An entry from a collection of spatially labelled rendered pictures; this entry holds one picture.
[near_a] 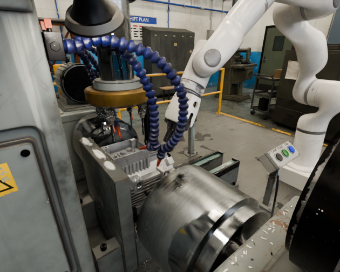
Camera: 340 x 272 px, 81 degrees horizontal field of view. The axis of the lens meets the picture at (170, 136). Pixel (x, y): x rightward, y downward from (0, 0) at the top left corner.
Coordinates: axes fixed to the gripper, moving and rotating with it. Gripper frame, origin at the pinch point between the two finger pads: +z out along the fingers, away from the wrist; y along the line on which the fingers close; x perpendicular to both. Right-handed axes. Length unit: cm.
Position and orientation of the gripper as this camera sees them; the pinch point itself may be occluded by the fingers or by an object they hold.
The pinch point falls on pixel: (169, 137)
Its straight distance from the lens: 65.5
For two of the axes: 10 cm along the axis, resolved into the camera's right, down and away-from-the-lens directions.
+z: -4.0, 9.2, 0.7
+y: -6.1, -3.2, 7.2
